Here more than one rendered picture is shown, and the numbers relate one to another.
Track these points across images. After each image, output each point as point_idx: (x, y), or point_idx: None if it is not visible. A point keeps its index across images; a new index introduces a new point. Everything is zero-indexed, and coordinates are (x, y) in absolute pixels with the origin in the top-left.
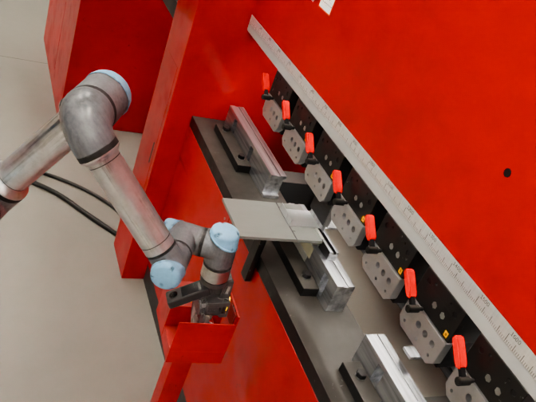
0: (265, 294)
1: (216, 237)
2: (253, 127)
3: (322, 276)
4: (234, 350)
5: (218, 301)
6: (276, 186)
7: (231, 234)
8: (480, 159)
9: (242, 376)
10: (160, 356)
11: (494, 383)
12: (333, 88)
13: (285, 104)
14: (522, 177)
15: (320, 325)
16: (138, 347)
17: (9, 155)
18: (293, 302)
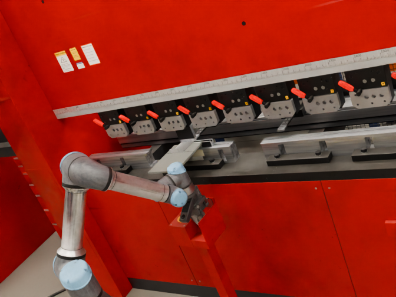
0: (207, 186)
1: (174, 170)
2: (108, 153)
3: (218, 152)
4: None
5: (200, 200)
6: (151, 157)
7: (178, 164)
8: (229, 31)
9: (236, 231)
10: (186, 296)
11: (319, 86)
12: (137, 84)
13: (121, 116)
14: (250, 18)
15: (241, 166)
16: None
17: (63, 237)
18: (221, 172)
